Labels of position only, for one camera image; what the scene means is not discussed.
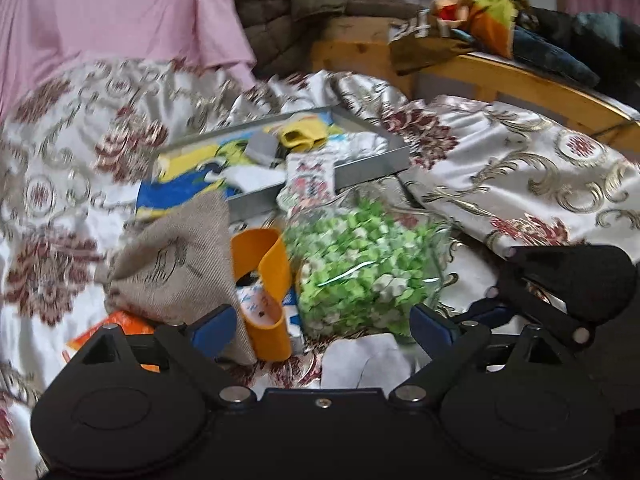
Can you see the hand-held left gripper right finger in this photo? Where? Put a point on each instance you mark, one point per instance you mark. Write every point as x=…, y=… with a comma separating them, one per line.
x=432, y=332

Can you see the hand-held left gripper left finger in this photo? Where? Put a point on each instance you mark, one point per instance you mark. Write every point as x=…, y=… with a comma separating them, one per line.
x=215, y=332

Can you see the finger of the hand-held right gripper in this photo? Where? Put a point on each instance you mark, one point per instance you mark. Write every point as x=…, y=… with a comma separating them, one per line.
x=492, y=310

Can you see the beige burlap bag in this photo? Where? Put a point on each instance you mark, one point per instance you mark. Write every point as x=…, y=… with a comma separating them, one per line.
x=180, y=270

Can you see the grey tray with cartoon print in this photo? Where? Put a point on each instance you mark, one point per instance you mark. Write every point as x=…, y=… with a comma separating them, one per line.
x=365, y=172

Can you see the silver grey pad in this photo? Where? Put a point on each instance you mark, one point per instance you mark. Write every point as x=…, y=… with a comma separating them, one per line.
x=262, y=149

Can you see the white quilted cloth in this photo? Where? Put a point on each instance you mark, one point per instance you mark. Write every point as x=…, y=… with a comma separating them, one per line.
x=357, y=145

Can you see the yellow sock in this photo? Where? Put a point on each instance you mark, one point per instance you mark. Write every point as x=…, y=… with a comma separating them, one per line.
x=300, y=135

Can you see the white sock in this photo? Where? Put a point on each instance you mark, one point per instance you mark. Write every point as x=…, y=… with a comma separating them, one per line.
x=370, y=360

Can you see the white blue packet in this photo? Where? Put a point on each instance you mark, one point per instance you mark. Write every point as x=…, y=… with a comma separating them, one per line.
x=292, y=317

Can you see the orange white packet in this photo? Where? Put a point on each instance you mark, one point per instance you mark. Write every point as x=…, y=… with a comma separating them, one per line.
x=125, y=322

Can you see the orange fabric band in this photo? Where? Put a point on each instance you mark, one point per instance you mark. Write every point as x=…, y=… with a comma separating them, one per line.
x=272, y=260

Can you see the clear bag of green stars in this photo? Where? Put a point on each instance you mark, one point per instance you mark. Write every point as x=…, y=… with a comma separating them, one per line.
x=365, y=265

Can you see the floral satin blanket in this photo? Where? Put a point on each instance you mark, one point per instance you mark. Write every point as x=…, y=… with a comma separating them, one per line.
x=525, y=185

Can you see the red patterned pouch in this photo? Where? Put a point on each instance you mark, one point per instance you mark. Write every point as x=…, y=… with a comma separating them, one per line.
x=307, y=180

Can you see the blue jeans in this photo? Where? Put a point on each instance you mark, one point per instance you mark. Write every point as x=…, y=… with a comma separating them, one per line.
x=555, y=55

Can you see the dark clothes pile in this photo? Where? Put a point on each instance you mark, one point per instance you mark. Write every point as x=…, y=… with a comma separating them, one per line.
x=600, y=30

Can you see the brown printed cloth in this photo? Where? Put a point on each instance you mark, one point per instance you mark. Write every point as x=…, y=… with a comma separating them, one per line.
x=425, y=55

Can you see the colourful patchwork cloth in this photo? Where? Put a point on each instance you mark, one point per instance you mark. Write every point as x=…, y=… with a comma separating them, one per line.
x=490, y=20

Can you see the brown quilted jacket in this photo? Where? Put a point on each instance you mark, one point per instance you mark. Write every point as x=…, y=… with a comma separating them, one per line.
x=300, y=10

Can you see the pink bed sheet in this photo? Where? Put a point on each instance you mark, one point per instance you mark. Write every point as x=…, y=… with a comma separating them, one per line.
x=125, y=10

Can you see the wooden bed frame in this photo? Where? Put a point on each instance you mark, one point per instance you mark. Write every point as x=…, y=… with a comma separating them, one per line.
x=525, y=85

